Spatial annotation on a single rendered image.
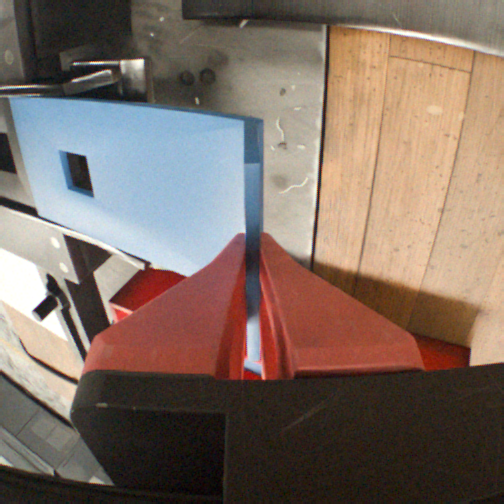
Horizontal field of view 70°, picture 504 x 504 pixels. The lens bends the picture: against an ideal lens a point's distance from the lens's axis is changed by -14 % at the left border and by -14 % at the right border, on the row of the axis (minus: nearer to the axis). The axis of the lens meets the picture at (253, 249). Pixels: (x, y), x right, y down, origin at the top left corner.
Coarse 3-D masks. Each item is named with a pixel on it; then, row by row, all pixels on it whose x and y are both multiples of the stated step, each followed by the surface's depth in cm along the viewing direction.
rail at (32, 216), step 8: (0, 200) 23; (0, 208) 23; (8, 208) 22; (16, 208) 22; (24, 208) 22; (16, 216) 22; (24, 216) 22; (32, 216) 21; (40, 216) 21; (40, 224) 21; (48, 224) 21; (56, 224) 21; (64, 232) 21; (72, 232) 20; (88, 240) 20; (96, 240) 20
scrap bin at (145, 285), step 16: (144, 272) 31; (160, 272) 31; (176, 272) 31; (128, 288) 30; (144, 288) 30; (160, 288) 30; (112, 304) 28; (128, 304) 28; (144, 304) 28; (416, 336) 26; (432, 352) 24; (448, 352) 24; (464, 352) 24; (432, 368) 23; (448, 368) 23
